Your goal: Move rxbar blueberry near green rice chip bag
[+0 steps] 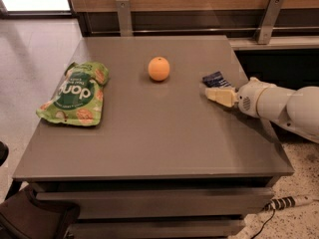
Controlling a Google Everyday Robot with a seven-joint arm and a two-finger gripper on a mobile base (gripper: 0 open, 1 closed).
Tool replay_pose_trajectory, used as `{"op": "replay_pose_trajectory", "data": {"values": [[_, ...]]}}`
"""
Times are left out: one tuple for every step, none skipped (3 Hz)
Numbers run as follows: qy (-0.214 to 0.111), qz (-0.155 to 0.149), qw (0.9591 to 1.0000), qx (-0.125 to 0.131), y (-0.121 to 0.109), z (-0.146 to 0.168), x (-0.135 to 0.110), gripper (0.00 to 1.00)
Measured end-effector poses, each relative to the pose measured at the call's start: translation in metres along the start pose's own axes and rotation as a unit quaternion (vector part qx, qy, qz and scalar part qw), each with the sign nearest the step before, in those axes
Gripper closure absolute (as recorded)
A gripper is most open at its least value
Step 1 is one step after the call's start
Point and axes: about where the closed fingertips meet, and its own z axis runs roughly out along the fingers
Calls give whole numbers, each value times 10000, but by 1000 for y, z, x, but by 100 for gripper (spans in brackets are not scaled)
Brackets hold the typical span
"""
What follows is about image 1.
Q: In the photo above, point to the white power strip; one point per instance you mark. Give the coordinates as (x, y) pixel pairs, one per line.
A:
(288, 202)

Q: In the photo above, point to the grey drawer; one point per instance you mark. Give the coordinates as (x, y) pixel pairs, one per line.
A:
(164, 203)
(187, 229)

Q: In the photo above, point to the orange fruit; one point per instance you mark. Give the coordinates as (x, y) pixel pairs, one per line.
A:
(159, 69)

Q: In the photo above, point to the left metal wall bracket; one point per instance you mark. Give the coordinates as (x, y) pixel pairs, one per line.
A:
(124, 17)

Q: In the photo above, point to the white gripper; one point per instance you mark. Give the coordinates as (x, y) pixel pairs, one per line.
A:
(248, 98)

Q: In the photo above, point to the right metal wall bracket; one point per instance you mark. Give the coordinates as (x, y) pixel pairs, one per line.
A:
(264, 31)

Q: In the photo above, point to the grey side shelf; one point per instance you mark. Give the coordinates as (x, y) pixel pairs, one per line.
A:
(276, 43)

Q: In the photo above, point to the blue rxbar blueberry wrapper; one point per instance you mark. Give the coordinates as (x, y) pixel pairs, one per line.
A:
(215, 80)

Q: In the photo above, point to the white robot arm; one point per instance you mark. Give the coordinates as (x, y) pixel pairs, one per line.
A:
(295, 111)

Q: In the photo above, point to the dark brown chair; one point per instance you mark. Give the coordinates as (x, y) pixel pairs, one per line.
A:
(23, 216)

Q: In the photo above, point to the grey upper drawer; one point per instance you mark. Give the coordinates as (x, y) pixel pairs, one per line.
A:
(164, 203)

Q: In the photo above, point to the green rice chip bag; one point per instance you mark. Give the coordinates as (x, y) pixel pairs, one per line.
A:
(79, 99)

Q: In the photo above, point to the grey lower drawer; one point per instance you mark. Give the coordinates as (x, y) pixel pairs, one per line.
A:
(187, 229)

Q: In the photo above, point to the metal wall bracket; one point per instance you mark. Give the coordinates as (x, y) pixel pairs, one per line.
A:
(264, 31)
(124, 17)

